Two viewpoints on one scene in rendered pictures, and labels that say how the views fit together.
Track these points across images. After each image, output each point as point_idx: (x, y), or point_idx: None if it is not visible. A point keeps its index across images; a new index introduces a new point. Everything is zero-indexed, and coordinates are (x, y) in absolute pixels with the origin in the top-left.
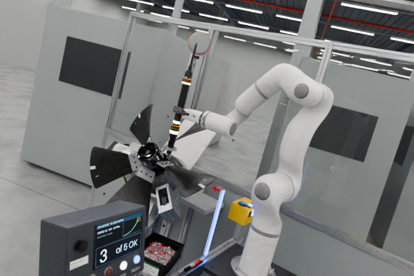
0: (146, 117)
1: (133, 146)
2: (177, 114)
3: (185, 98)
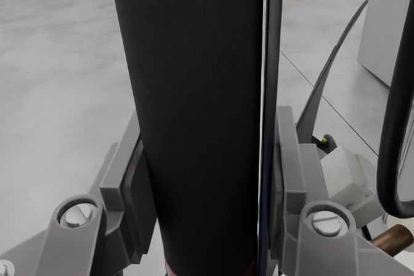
0: (318, 77)
1: (329, 167)
2: (161, 239)
3: None
